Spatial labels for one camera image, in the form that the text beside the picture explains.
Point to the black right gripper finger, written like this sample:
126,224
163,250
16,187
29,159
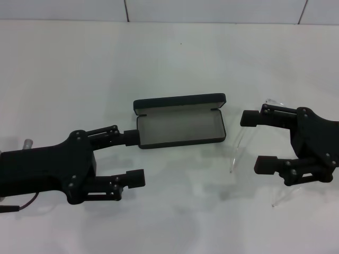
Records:
250,118
265,164

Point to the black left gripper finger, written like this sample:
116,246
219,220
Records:
135,178
131,137

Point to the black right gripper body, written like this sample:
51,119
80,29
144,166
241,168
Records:
315,137

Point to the clear transparent glasses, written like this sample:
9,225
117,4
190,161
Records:
237,148

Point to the black glasses case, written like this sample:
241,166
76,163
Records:
180,129

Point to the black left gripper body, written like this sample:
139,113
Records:
39,169

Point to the silver cylindrical plug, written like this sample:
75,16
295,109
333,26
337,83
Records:
28,143

